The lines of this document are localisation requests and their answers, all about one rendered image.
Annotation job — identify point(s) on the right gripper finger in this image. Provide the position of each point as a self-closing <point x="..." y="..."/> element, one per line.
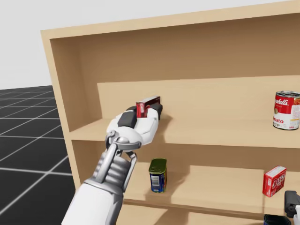
<point x="291" y="201"/>

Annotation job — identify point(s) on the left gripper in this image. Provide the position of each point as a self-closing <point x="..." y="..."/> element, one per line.
<point x="125" y="131"/>

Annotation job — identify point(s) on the blue flat can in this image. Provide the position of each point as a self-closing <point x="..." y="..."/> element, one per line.
<point x="276" y="220"/>

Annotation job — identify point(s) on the red and white carton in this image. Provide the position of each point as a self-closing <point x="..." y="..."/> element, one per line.
<point x="274" y="181"/>

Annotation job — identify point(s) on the green and blue rectangular can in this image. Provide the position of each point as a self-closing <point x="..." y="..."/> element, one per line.
<point x="158" y="175"/>

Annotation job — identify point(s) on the pale wooden shelf unit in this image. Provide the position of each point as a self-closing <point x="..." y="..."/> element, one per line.
<point x="211" y="117"/>

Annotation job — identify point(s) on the red and white can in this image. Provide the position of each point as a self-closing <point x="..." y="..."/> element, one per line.
<point x="287" y="110"/>

